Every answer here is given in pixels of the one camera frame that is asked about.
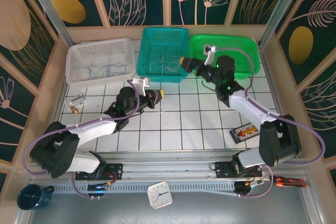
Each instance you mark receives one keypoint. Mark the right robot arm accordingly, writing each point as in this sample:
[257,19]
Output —
[278,140]

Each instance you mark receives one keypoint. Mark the black card with colourful print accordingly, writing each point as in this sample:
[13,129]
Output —
[242,134]

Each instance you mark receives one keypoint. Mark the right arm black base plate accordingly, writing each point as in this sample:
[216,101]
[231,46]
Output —
[223,170]

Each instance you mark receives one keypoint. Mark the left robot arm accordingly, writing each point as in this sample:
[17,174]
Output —
[60,153]

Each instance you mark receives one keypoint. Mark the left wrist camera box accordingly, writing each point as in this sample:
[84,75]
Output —
[143,82]

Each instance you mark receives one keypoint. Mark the aluminium frame post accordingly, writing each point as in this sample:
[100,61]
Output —
[53,16]
[280,9]

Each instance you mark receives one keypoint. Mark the white square clock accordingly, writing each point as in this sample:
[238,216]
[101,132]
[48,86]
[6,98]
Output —
[159,195]

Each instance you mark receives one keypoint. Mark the dark blue mug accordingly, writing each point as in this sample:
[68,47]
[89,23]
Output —
[30,197]

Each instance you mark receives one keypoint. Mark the green plastic basket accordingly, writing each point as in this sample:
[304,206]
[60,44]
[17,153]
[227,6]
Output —
[236,40]

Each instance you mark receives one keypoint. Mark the small brass fitting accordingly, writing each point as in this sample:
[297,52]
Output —
[74,109]

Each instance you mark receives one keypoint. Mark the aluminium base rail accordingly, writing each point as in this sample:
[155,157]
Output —
[168,167]

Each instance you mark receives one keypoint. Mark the orange black pliers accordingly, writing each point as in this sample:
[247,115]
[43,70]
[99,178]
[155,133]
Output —
[288,182]

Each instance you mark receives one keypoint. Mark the white plastic basket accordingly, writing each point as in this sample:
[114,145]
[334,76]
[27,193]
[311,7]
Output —
[99,51]

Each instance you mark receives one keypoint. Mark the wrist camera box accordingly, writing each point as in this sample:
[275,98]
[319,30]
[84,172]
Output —
[143,82]
[210,51]

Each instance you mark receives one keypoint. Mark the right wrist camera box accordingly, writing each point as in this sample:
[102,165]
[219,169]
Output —
[210,51]

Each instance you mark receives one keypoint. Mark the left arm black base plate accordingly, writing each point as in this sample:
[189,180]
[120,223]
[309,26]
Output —
[116,169]

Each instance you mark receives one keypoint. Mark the teal plastic basket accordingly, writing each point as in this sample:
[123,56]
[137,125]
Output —
[157,43]

